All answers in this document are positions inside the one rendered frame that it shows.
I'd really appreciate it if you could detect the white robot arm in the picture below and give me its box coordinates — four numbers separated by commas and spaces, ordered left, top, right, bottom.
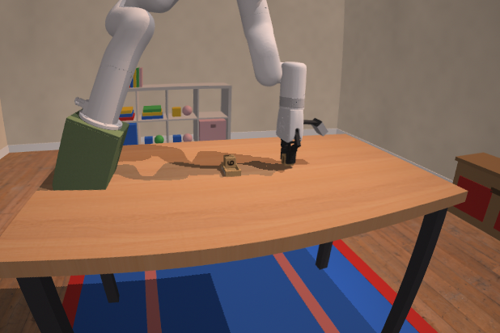
74, 0, 307, 130

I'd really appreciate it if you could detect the tan number cube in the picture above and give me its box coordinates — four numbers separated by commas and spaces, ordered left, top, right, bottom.
223, 154, 236, 168
281, 154, 294, 167

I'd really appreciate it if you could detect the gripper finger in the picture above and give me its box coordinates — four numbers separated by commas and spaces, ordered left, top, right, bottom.
280, 139, 288, 159
286, 129, 301, 164

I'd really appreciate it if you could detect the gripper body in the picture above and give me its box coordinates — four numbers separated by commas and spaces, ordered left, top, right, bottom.
276, 105, 304, 143

